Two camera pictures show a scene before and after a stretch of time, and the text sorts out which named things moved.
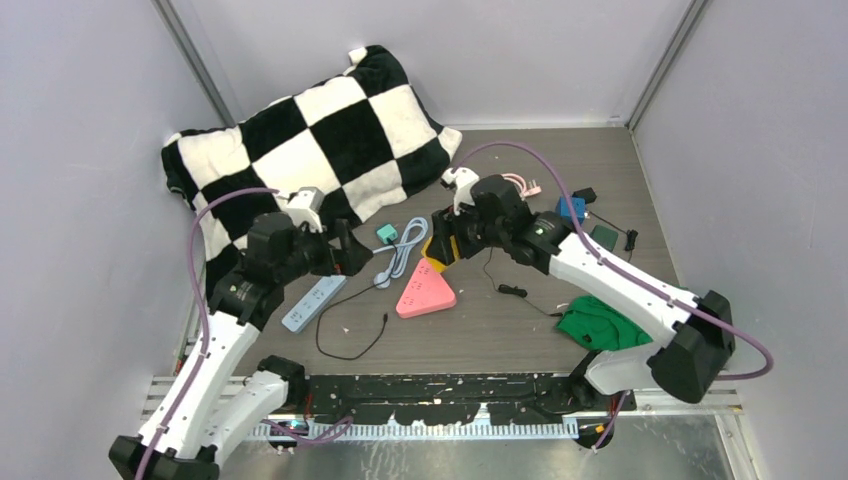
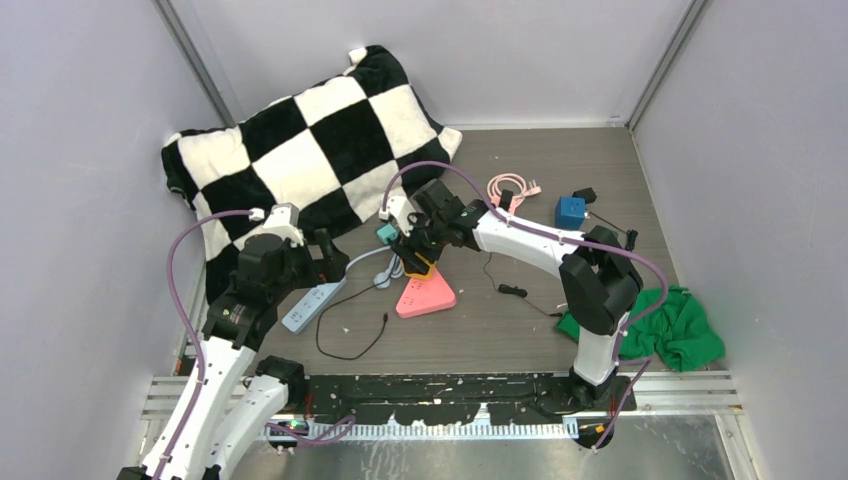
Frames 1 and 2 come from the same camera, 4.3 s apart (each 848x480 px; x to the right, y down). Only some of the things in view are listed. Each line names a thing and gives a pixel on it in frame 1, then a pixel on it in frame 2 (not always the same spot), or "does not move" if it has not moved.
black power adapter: (517, 291) does not move
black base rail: (427, 399) does not move
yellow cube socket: (438, 265) -> (421, 276)
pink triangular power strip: (427, 293) does not move
